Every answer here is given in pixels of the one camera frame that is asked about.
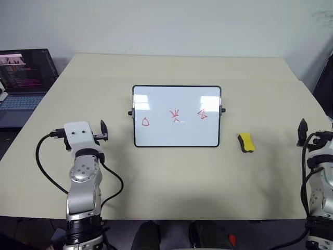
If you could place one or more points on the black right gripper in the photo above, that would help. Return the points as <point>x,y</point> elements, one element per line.
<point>304,142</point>

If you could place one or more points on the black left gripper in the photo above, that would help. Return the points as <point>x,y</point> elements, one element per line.
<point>102,136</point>

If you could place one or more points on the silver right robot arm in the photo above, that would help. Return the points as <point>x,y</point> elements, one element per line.
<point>321,190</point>

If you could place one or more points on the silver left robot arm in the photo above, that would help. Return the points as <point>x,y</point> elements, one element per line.
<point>83,179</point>

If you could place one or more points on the yellow and black eraser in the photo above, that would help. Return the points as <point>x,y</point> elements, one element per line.
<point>247,142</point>

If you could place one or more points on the black object beside table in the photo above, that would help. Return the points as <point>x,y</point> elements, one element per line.
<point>324,86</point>

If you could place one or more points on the small black-framed whiteboard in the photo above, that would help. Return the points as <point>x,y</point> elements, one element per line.
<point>177,115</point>

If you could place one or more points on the open laptop with dark screen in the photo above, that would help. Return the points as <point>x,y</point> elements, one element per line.
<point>23,75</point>

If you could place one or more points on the small white object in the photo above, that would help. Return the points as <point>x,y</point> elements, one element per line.
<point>2,92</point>

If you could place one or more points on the dark rounded shape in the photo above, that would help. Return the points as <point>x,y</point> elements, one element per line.
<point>145,235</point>

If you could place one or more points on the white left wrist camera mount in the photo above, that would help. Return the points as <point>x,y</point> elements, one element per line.
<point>79,135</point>

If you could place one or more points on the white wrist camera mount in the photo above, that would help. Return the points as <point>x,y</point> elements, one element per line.
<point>79,135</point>
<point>323,148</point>

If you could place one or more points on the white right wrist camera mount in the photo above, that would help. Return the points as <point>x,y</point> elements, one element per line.
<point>323,148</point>

